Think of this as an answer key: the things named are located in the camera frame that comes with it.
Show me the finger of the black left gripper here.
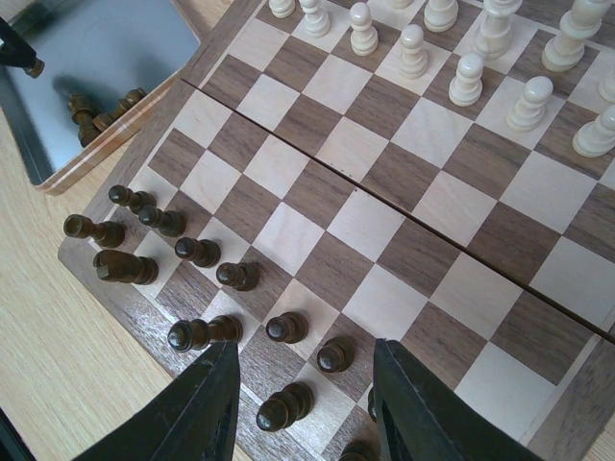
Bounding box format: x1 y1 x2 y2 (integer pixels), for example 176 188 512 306
0 18 37 70

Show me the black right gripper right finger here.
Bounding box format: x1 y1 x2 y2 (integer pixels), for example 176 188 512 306
374 339 524 460

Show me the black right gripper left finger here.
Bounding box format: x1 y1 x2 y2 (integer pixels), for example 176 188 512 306
77 340 240 460

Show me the dark chess pawn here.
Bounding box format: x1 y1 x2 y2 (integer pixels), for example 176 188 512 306
137 206 186 237
167 315 243 352
174 237 221 268
108 184 157 214
256 382 314 432
216 262 259 291
265 312 308 344
316 336 355 374

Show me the metal tin tray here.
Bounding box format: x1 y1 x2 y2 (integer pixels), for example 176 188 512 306
1 1 205 195

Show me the dark chess knight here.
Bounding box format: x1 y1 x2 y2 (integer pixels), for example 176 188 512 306
92 250 159 284

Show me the dark chess rook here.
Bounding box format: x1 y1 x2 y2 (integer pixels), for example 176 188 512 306
63 214 125 249

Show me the wooden chess board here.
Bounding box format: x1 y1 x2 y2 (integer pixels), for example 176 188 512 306
59 1 614 460

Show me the dark chess piece in tin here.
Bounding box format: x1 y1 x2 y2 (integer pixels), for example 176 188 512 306
68 93 101 147

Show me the dark chess bishop in tin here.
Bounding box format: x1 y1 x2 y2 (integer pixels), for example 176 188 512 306
92 87 146 132

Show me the white chess pawn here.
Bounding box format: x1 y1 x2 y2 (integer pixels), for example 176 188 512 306
505 76 554 133
350 2 379 57
399 24 429 80
449 53 484 107

